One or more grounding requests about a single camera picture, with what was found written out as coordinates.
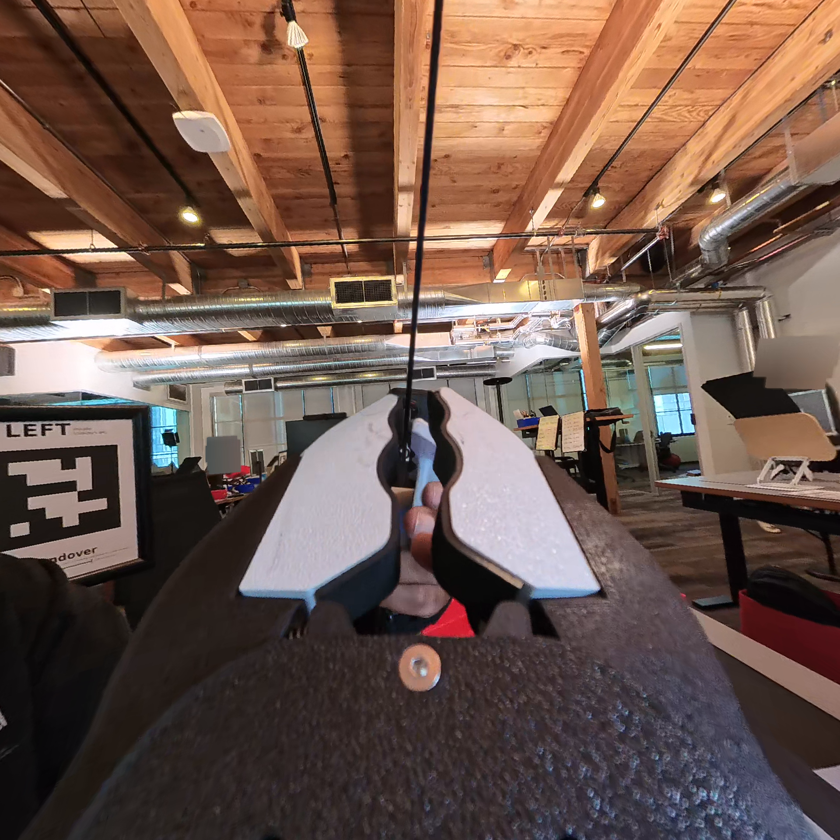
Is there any wooden pillar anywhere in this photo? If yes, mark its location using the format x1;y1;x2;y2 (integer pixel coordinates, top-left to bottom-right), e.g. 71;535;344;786
571;301;622;517

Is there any black bag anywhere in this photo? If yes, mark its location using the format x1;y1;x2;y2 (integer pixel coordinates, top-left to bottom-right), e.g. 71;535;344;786
743;564;840;629

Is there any black floor lamp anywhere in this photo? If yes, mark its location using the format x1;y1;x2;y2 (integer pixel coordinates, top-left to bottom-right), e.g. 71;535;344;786
483;376;516;427

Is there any dark plate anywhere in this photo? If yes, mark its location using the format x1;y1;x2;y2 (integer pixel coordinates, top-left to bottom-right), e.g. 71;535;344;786
399;0;448;463

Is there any black standing desk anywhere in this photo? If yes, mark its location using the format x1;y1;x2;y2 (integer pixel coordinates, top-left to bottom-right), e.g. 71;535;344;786
514;406;635;514

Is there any wooden top desk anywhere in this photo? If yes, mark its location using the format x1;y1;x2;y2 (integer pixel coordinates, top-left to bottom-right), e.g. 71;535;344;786
654;468;840;609

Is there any red fabric bin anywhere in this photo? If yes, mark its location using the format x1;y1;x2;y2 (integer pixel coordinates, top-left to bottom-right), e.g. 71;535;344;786
737;586;840;688

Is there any silver round air duct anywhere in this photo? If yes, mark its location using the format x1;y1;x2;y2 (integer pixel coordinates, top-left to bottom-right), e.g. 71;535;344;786
0;274;642;343
94;333;517;389

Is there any large black screen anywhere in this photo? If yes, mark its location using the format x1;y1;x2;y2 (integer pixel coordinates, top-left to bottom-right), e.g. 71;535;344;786
284;412;349;462

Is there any black-sleeved operator arm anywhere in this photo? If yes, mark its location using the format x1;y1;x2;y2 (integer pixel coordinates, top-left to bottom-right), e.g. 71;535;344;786
0;550;131;823

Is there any black and beige panel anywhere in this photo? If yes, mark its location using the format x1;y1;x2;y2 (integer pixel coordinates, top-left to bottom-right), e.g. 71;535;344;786
700;369;839;488

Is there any white ceiling access point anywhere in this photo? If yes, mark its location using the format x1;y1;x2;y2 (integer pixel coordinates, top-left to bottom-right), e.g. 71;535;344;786
171;109;232;154

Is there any red plastic tray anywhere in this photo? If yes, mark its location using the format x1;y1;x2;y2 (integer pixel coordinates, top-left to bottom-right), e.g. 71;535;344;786
420;596;476;639

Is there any black and white stand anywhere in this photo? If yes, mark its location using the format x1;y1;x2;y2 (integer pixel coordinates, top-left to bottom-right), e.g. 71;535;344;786
753;455;816;488

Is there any black board panel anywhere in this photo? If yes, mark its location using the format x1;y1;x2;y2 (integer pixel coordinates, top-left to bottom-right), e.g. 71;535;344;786
117;468;225;629

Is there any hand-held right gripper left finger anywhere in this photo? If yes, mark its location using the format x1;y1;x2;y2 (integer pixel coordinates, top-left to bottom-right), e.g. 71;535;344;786
238;392;403;635

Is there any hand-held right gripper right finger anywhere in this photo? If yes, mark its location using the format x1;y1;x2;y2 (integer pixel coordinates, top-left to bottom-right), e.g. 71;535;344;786
428;387;606;636

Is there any silver rectangular air duct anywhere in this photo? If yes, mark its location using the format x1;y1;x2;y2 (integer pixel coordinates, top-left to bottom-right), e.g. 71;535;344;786
783;84;840;189

